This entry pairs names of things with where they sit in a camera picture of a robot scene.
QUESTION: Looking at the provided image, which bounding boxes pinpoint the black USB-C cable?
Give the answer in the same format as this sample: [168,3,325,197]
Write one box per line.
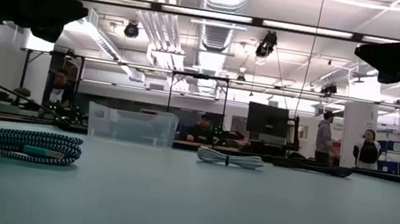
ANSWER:
[272,153,354,180]

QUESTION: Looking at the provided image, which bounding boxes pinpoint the white USB-C cable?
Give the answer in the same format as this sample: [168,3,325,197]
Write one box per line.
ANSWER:
[195,145,266,173]

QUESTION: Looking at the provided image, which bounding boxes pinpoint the person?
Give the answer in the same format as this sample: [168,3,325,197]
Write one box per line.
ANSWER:
[184,111,224,147]
[312,108,346,167]
[46,68,78,110]
[350,127,385,172]

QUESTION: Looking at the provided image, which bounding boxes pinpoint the black overhead light bar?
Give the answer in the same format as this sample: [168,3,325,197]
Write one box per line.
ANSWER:
[70,0,400,50]

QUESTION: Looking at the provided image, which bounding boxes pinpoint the black diagonal rod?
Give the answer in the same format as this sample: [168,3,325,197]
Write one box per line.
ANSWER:
[0,64,75,126]

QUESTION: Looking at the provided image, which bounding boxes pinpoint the clear plastic bin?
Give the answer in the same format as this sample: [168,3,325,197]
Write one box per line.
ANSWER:
[83,101,181,151]

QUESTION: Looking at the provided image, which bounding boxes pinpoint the black monitor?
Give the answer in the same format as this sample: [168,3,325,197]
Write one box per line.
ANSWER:
[244,101,292,139]

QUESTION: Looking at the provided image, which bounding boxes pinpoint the green table mat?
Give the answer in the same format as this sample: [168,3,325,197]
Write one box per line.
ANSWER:
[0,117,400,224]

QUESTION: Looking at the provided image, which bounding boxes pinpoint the black ceiling camera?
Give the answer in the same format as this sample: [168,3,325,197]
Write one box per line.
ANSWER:
[254,28,280,61]
[123,20,141,40]

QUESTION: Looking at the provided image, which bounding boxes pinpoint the teal braided USB-C cable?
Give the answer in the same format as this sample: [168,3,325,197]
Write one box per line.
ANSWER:
[0,124,85,170]

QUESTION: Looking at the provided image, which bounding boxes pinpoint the silver ventilation duct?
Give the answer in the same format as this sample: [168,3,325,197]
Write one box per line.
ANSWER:
[182,0,253,99]

